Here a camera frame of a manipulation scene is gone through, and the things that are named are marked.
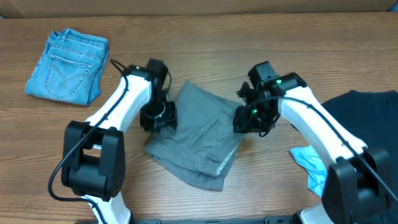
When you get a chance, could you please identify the grey cotton shorts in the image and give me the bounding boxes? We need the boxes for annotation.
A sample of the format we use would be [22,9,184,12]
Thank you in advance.
[144,82,245,191]

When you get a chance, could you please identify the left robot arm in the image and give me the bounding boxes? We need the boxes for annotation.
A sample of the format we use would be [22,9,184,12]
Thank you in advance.
[57,59,177,223]

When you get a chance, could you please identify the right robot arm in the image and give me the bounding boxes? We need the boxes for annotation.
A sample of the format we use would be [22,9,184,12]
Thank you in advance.
[233,61,397,223]

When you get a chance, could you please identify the light blue garment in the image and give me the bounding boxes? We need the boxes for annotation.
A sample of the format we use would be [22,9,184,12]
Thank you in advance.
[290,146,328,197]

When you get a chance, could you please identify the folded blue denim jeans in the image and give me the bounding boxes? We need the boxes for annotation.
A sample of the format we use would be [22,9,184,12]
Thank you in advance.
[25,28,109,106]

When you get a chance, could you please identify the black garment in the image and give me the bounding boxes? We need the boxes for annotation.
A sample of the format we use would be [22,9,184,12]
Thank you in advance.
[321,90,397,223]

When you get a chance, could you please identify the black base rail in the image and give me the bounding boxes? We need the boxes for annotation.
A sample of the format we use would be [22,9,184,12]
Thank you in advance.
[74,214,301,224]

